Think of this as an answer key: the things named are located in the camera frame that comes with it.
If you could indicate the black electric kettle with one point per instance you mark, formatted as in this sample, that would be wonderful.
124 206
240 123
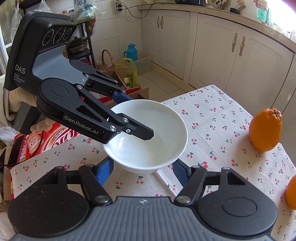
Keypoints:
192 2

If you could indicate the wicker basket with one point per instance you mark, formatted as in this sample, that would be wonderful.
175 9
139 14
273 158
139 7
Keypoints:
107 61

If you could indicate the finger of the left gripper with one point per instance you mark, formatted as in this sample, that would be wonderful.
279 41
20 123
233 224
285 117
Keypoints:
100 83
74 107

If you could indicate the cherry print tablecloth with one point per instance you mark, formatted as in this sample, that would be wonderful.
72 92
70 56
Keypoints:
218 137

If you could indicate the gloved left hand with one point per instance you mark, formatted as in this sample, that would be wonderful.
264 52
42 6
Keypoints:
19 96

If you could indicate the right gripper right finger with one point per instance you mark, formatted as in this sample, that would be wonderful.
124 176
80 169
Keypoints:
192 181

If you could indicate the brown cardboard box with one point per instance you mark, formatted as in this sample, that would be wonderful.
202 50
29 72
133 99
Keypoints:
134 92

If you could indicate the blue thermos jug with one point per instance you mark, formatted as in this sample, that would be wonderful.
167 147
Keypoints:
131 52

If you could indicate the orange with green leaf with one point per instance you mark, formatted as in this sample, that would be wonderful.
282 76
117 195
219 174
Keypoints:
290 193

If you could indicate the bumpy orange without leaf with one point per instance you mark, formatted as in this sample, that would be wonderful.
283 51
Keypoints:
265 129

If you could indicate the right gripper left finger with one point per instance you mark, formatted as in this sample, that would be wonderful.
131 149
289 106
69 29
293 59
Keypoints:
93 178

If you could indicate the black metal storage rack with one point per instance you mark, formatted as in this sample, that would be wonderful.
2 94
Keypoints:
26 6

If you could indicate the white lower kitchen cabinets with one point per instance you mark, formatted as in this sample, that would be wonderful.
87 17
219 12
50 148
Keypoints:
201 47

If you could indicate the yellow plastic bag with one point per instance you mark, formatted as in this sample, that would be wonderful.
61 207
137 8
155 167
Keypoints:
128 73

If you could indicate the hanging bag with snacks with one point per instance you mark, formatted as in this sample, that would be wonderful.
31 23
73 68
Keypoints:
43 7

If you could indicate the hanging bag green print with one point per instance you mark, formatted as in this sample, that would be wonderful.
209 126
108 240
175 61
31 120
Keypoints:
85 10

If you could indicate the plain white bowl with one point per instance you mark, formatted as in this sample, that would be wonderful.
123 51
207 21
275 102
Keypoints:
156 151

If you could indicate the red snack carton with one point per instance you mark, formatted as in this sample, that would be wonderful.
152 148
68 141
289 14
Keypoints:
27 146

